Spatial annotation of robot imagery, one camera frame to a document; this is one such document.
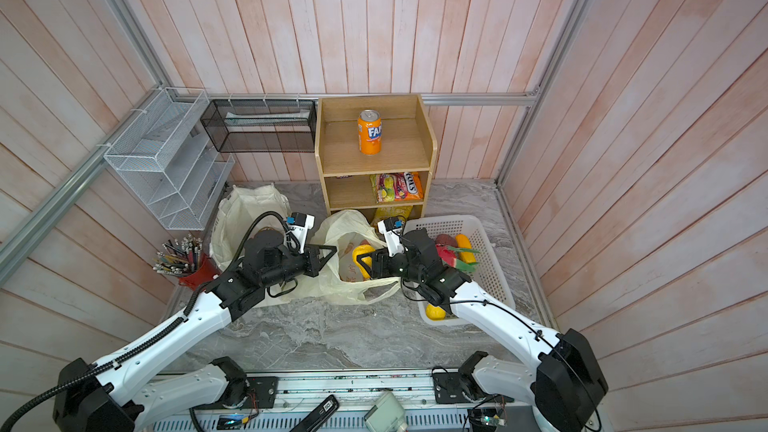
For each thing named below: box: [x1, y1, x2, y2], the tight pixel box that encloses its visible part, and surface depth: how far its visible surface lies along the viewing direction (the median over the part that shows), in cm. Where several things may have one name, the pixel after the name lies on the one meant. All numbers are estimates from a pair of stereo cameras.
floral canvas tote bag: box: [210, 183, 292, 273], surface depth 87 cm
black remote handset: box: [289, 394, 340, 432], surface depth 70 cm
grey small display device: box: [364, 391, 408, 432], surface depth 67 cm
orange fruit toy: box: [456, 234, 476, 264], surface depth 97 cm
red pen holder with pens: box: [152, 234, 221, 291], surface depth 84 cm
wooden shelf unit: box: [314, 94, 438, 218], surface depth 92 cm
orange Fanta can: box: [357, 109, 383, 156], surface depth 79 cm
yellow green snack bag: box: [381, 176, 395, 202], surface depth 94 cm
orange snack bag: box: [394, 171, 424, 201], surface depth 94 cm
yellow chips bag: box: [371, 205, 413, 227], surface depth 109 cm
